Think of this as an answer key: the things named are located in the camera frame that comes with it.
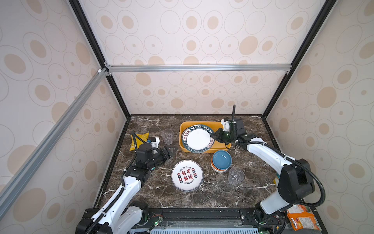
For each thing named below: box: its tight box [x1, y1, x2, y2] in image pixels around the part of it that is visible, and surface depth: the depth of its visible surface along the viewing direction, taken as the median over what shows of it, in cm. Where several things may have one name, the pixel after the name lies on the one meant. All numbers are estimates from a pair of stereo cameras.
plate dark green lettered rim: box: [182, 124, 215, 154], surface depth 89 cm
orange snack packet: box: [286, 204, 322, 232], surface depth 73 cm
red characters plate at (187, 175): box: [170, 159, 204, 192], surface depth 89 cm
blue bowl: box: [212, 149, 233, 170], surface depth 88 cm
